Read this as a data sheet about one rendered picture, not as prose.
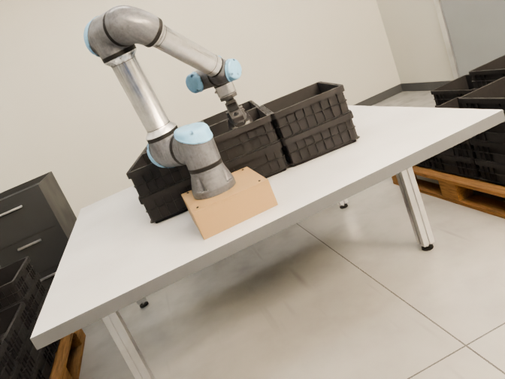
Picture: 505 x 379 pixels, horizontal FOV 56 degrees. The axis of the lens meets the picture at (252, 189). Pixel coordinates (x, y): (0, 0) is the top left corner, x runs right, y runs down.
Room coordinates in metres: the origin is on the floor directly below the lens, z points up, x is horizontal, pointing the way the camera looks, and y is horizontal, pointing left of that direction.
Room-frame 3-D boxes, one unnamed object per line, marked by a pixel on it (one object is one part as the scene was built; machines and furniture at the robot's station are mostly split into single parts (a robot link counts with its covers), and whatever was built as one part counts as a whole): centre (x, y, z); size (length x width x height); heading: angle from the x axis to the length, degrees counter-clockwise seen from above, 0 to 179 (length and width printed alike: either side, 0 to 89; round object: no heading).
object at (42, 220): (3.33, 1.54, 0.45); 0.62 x 0.45 x 0.90; 10
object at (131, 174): (1.99, 0.28, 0.92); 0.40 x 0.30 x 0.02; 179
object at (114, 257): (2.12, 0.06, 0.35); 1.60 x 1.60 x 0.70; 10
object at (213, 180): (1.55, 0.12, 0.85); 0.15 x 0.15 x 0.10
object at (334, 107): (1.98, -0.32, 0.87); 0.40 x 0.30 x 0.11; 179
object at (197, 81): (1.81, 0.01, 1.14); 0.11 x 0.11 x 0.08; 45
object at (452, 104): (2.44, -1.20, 0.31); 0.40 x 0.30 x 0.34; 10
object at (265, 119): (1.98, -0.02, 0.92); 0.40 x 0.30 x 0.02; 179
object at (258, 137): (1.98, -0.02, 0.87); 0.40 x 0.30 x 0.11; 179
